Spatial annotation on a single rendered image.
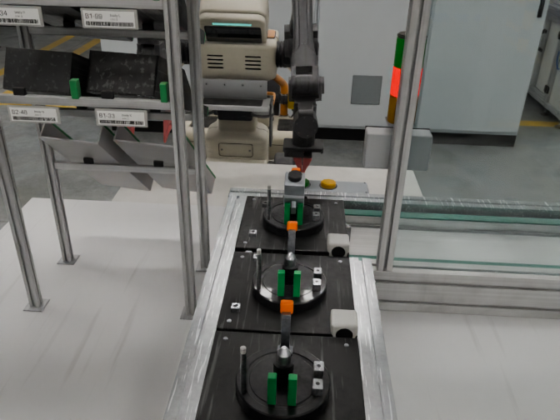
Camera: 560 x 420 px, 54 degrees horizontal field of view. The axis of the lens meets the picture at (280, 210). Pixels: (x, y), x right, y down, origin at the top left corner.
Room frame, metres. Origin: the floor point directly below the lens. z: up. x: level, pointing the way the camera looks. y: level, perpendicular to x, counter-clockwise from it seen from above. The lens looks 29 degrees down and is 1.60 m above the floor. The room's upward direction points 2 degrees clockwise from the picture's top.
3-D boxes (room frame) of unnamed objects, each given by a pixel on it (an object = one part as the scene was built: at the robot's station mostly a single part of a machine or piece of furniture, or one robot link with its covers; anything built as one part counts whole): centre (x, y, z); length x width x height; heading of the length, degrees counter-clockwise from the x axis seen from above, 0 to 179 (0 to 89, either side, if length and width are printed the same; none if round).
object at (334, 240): (0.99, -0.13, 0.97); 0.05 x 0.05 x 0.04; 88
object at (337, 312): (0.83, -0.02, 1.01); 0.24 x 0.24 x 0.13; 88
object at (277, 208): (1.09, -0.03, 0.98); 0.14 x 0.14 x 0.02
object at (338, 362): (0.59, -0.01, 1.01); 0.24 x 0.24 x 0.13; 88
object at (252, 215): (1.09, -0.03, 0.96); 0.24 x 0.24 x 0.02; 88
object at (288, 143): (1.32, -0.06, 1.09); 0.10 x 0.07 x 0.07; 88
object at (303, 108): (1.28, -0.06, 1.18); 0.11 x 0.09 x 0.12; 0
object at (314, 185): (1.30, -0.13, 0.93); 0.21 x 0.07 x 0.06; 88
